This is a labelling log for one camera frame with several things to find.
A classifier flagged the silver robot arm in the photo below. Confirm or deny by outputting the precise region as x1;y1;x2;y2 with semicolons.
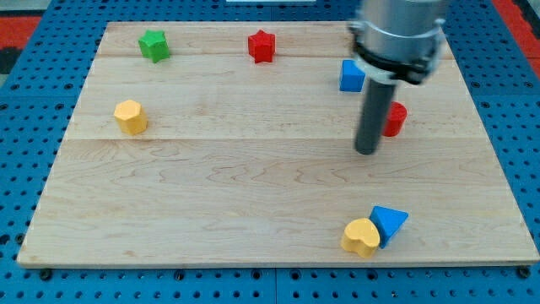
348;0;450;85

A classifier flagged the yellow heart block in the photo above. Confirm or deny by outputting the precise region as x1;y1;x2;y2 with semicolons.
340;218;381;258

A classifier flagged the blue triangle block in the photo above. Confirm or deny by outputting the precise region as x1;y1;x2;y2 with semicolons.
370;206;409;248

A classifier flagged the wooden board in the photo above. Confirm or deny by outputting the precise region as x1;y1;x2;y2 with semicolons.
17;22;539;269

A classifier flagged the red star block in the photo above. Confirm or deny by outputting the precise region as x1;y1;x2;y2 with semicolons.
247;30;276;63

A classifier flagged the blue cube block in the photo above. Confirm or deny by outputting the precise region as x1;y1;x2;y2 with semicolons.
339;59;365;93

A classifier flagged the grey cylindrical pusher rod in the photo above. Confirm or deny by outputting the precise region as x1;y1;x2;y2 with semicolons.
354;79;397;155

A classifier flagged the red cylinder block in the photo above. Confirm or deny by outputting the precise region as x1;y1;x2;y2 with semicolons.
382;101;408;137

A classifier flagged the yellow hexagon block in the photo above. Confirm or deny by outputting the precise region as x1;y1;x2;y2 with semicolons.
114;100;149;135

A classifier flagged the green star block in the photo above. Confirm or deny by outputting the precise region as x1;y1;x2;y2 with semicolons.
138;30;170;63

